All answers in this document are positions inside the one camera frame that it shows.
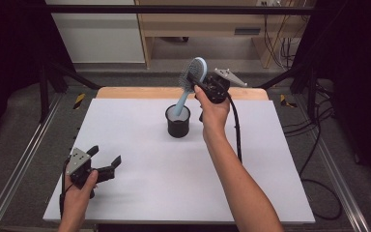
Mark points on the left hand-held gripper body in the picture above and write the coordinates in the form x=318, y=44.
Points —
x=80, y=167

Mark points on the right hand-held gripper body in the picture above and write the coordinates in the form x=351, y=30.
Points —
x=217, y=88

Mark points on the light blue hairbrush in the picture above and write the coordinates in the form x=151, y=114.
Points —
x=194, y=69

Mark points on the black mesh cup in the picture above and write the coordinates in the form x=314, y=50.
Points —
x=177, y=129

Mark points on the person's right hand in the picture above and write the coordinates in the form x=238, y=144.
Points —
x=214, y=117

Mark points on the person's left hand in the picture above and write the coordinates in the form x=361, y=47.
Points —
x=77, y=198

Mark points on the yellow black tape marker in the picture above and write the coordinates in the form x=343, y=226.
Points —
x=285, y=101
x=79, y=101

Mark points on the white table mat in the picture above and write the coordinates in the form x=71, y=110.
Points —
x=161, y=187

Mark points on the wooden desk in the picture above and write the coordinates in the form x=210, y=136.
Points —
x=206, y=24

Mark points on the white cabinet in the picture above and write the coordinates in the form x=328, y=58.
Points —
x=99, y=38

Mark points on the black curtain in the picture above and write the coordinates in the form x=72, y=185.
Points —
x=9, y=48
x=357, y=64

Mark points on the aluminium floor rail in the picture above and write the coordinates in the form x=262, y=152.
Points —
x=19, y=164
x=338, y=180

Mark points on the black frame stand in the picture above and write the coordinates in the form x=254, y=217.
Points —
x=45, y=93
x=310, y=93

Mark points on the black horizontal frame bar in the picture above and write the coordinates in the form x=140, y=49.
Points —
x=180, y=9

